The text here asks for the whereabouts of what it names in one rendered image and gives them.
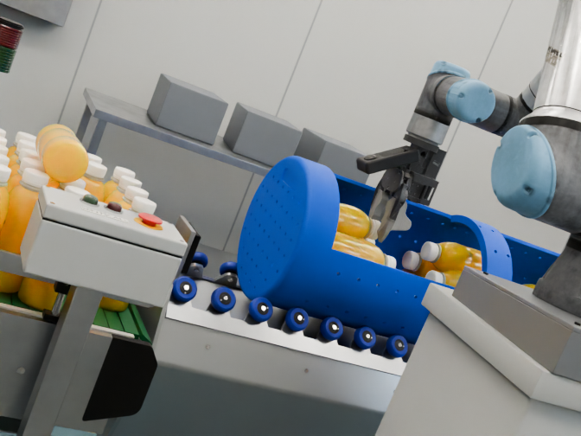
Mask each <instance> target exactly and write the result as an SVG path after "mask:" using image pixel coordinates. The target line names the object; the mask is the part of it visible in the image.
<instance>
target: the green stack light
mask: <svg viewBox="0 0 581 436"><path fill-rule="evenodd" d="M15 56H16V50H15V49H12V48H6V47H4V46H1V45H0V72H2V73H6V74H8V73H9V72H10V70H11V67H12V64H13V61H14V59H15Z"/></svg>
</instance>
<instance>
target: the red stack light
mask: <svg viewBox="0 0 581 436"><path fill-rule="evenodd" d="M22 33H23V31H22V30H19V29H13V28H11V27H9V26H6V25H4V24H1V23H0V45H1V46H4V47H6V48H12V49H15V50H17V49H18V46H19V42H20V40H21V38H22Z"/></svg>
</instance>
